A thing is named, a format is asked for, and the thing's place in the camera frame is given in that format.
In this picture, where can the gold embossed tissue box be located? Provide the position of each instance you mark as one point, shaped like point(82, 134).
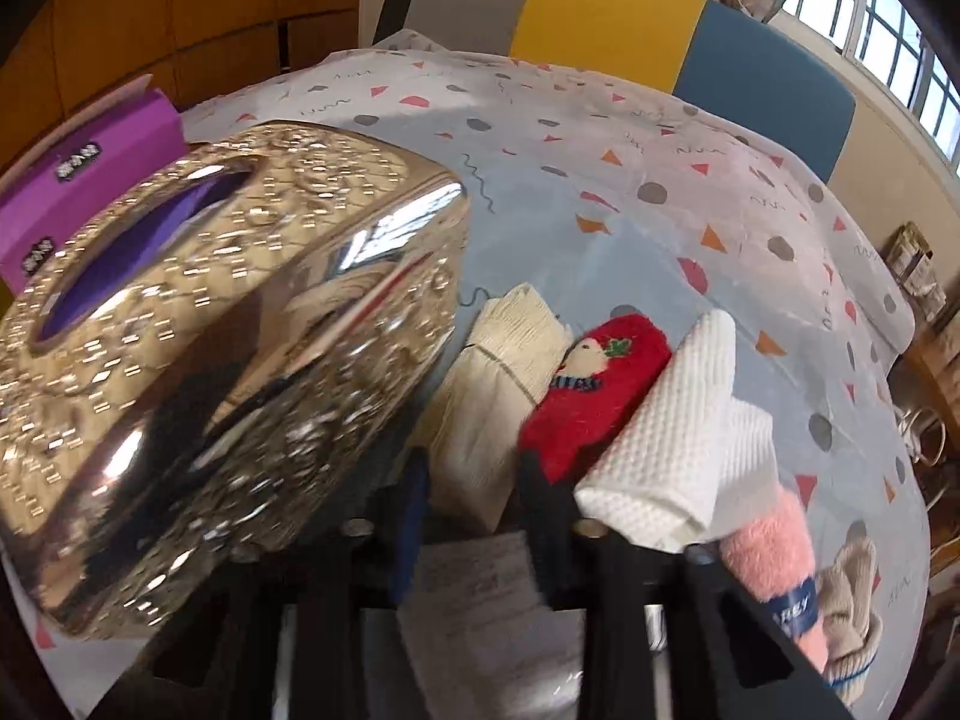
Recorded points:
point(225, 360)

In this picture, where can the red embroidered sock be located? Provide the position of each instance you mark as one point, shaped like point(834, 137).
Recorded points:
point(592, 397)

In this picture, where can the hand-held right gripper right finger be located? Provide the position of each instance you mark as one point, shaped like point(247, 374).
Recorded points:
point(544, 510)

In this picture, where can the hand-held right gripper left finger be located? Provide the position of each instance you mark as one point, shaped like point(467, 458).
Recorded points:
point(409, 540)

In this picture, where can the pink fluffy sock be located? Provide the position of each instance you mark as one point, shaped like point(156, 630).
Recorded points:
point(776, 562)

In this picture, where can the grey yellow blue chair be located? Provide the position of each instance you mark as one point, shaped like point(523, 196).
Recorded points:
point(607, 22)

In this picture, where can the wooden side shelf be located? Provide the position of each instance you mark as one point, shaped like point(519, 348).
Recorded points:
point(937, 360)

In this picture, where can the white textured towel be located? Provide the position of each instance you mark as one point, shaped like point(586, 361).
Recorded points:
point(675, 435)

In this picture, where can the cream cloth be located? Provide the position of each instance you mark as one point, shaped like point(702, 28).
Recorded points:
point(487, 397)

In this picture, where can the barred window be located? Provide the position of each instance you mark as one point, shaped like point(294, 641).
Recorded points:
point(877, 22)

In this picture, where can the white printed packet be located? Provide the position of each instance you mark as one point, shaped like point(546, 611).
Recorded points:
point(472, 585)

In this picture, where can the beige sock with blue stripes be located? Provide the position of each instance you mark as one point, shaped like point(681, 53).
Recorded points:
point(851, 592)

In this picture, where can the purple gift box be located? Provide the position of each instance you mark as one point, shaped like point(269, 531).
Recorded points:
point(112, 157)

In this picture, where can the wooden cabinet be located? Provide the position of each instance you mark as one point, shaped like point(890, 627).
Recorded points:
point(150, 15)

